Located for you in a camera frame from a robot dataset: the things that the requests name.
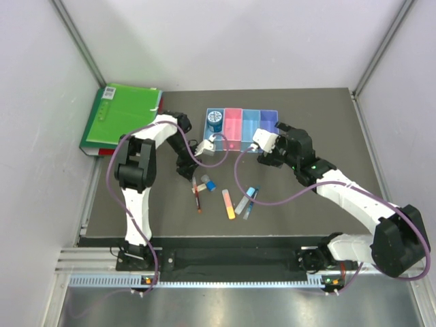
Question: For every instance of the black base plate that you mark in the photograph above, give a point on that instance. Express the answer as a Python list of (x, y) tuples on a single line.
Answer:
[(310, 260)]

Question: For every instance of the blue round tape dispenser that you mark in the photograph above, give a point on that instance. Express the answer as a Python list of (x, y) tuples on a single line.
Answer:
[(214, 120)]

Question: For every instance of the small blue capped bottle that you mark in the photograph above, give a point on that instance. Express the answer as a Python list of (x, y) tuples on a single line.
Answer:
[(210, 185)]

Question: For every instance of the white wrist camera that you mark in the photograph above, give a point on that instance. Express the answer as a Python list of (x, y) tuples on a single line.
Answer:
[(264, 140), (206, 147)]

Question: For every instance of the dark green binder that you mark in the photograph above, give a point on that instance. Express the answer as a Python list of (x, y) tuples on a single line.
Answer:
[(87, 147)]

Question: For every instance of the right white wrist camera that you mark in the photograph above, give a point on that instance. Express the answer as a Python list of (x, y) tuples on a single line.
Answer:
[(264, 140)]

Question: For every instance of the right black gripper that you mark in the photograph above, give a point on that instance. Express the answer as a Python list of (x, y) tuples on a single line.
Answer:
[(272, 159)]

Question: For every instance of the light blue highlighter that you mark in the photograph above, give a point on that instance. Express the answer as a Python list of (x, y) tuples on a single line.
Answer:
[(244, 201)]

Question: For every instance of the blue pen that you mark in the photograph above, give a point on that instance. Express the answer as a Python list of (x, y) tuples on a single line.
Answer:
[(251, 204)]

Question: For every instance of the red pen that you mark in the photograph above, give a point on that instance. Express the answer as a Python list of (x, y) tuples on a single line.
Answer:
[(196, 194)]

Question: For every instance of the teal blue bin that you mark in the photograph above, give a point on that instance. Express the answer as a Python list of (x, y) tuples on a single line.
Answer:
[(250, 123)]

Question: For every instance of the white eraser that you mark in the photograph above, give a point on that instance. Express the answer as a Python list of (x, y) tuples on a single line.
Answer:
[(201, 187)]

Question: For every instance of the grey slotted cable duct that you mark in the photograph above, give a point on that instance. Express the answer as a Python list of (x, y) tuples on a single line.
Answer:
[(141, 281)]

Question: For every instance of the pink bin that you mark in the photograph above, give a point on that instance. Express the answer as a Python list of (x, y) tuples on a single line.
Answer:
[(232, 127)]

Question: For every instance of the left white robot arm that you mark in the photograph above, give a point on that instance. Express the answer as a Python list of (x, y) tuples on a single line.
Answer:
[(135, 168)]

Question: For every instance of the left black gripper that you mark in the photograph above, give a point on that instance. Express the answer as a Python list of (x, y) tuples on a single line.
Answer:
[(187, 166)]

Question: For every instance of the light blue bin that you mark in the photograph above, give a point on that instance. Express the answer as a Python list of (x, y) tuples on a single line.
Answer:
[(218, 139)]

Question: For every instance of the red folder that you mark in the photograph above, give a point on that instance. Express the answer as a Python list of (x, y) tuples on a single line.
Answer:
[(105, 152)]

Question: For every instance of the orange highlighter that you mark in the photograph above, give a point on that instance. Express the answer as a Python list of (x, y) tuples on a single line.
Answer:
[(228, 204)]

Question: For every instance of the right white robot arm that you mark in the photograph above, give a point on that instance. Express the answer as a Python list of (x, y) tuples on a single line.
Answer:
[(397, 238)]

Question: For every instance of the green folder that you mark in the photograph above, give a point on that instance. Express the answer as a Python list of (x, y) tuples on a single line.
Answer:
[(123, 109)]

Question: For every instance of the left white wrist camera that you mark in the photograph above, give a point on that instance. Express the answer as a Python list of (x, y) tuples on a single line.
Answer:
[(206, 147)]

